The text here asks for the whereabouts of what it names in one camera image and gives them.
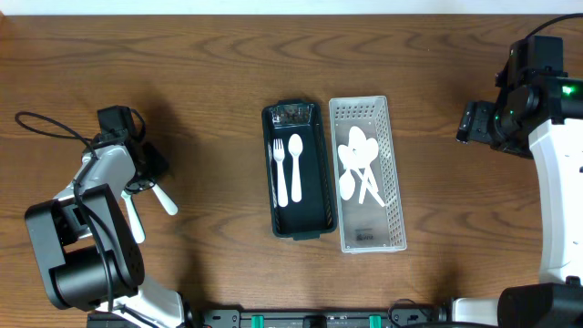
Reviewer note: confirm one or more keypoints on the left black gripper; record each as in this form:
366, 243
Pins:
148, 165

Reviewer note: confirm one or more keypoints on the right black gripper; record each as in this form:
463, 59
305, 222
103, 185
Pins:
474, 125

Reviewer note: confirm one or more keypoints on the white plastic fork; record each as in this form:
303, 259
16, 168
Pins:
134, 220
165, 200
279, 156

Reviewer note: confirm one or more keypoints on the white plastic spoon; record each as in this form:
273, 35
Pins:
348, 159
346, 184
295, 147
366, 153
356, 137

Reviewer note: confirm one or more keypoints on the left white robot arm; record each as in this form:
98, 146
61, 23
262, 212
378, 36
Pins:
86, 254

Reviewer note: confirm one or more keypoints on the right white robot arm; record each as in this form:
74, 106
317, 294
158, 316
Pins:
541, 120

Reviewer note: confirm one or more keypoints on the clear plastic basket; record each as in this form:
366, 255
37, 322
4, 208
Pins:
368, 227

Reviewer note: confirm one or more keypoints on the dark green plastic basket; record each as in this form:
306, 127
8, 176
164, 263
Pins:
315, 214

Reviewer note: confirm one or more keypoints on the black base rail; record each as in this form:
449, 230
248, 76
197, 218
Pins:
401, 314

